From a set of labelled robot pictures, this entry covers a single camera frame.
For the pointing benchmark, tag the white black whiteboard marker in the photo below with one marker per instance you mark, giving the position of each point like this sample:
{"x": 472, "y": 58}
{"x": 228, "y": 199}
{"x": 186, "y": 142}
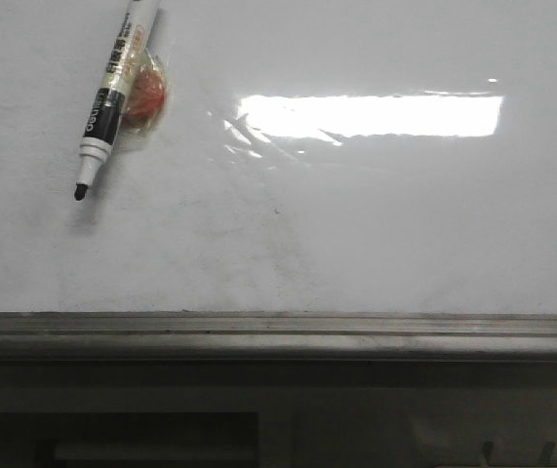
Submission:
{"x": 120, "y": 74}

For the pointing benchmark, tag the white whiteboard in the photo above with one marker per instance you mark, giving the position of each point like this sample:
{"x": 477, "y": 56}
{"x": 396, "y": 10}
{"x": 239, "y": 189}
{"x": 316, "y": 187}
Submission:
{"x": 328, "y": 180}

